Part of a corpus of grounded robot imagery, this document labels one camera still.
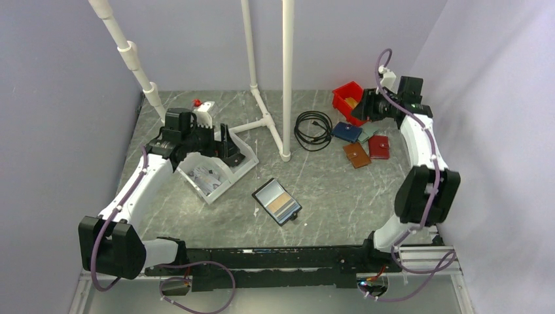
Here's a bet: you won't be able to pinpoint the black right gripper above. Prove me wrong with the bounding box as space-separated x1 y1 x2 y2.
349 88 401 123

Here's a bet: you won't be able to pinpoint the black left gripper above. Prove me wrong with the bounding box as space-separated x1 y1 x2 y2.
182 120 240 159

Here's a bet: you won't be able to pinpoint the cards in tray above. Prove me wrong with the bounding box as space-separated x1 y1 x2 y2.
187 166 222 195

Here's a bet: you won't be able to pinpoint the gold card in bin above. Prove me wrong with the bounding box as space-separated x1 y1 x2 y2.
345 97 359 109

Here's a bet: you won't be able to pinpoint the gold card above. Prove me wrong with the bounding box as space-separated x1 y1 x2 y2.
345 97 359 109
266 192 294 215

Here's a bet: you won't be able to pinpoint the white plastic divided tray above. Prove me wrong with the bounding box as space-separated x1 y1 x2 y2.
177 131 259 204

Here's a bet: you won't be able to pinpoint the white PVC pipe frame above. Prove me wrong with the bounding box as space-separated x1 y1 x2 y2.
88 1 292 162

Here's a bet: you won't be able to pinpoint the black coiled cable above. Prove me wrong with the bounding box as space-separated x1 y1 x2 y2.
294 111 334 152

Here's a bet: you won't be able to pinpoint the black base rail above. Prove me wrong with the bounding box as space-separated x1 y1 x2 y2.
145 239 401 292

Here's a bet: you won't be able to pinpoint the red leather card holder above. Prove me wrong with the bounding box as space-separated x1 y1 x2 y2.
368 135 390 160

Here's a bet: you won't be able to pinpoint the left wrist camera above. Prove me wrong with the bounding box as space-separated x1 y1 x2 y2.
192 99 216 128

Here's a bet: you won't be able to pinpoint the red plastic bin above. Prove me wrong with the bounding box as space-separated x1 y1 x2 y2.
332 81 368 126

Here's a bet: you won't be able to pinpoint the brown leather card holder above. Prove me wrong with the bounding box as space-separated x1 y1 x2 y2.
343 143 371 169

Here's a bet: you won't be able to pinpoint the mint green card holder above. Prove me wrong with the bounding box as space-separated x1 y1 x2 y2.
357 122 380 143

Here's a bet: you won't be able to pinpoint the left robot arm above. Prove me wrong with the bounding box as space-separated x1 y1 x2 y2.
78 108 248 283

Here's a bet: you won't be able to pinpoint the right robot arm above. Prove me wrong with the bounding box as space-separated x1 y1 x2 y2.
352 74 461 271

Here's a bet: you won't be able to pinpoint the blue leather card holder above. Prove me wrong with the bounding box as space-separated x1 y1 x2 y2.
331 122 363 143

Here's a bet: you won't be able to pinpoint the black leather card holder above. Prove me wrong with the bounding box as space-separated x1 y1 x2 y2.
251 178 302 226

